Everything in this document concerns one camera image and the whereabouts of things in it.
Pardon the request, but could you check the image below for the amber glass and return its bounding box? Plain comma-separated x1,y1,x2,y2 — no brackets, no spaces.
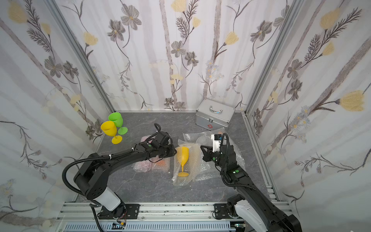
177,147,189,177

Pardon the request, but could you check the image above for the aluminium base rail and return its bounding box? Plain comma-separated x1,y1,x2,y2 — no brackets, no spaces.
54,202,299,232

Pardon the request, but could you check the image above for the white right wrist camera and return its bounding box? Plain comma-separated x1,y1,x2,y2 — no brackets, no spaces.
211,133,222,152

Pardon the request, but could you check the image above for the silver aluminium first aid case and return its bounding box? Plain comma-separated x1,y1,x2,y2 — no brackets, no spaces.
195,99,235,131

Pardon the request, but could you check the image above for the yellow glass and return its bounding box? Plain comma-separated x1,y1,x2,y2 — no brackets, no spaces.
100,121,122,145

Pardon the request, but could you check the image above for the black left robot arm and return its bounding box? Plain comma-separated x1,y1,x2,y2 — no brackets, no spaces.
73,131,176,218

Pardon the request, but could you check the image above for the green plastic wine glass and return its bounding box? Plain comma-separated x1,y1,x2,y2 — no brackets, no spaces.
108,112,128,135

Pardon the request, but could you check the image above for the pink glass in bubble wrap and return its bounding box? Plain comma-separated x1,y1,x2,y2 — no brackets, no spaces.
132,135,156,173

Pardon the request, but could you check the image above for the black corrugated cable conduit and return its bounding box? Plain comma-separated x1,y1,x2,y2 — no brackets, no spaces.
61,155,137,232

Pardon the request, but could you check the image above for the orange glass in bubble wrap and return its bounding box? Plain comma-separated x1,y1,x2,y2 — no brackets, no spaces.
152,158,171,172

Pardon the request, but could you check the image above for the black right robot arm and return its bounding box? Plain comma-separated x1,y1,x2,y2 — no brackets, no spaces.
201,145,302,232

